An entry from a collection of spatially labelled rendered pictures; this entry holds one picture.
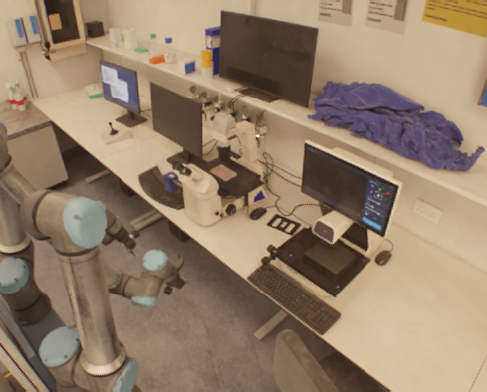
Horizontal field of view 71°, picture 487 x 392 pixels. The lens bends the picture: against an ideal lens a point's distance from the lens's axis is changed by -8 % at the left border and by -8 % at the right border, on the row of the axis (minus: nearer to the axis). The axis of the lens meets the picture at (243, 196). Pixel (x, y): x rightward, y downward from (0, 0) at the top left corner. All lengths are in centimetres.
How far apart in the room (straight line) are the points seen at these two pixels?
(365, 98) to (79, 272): 147
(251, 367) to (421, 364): 107
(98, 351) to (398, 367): 110
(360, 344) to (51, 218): 122
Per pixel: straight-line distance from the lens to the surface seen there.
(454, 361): 172
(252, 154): 211
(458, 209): 199
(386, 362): 160
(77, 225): 91
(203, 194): 187
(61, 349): 139
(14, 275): 171
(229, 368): 234
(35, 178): 381
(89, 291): 105
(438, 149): 173
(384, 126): 176
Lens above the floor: 208
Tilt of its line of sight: 37 degrees down
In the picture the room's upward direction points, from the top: straight up
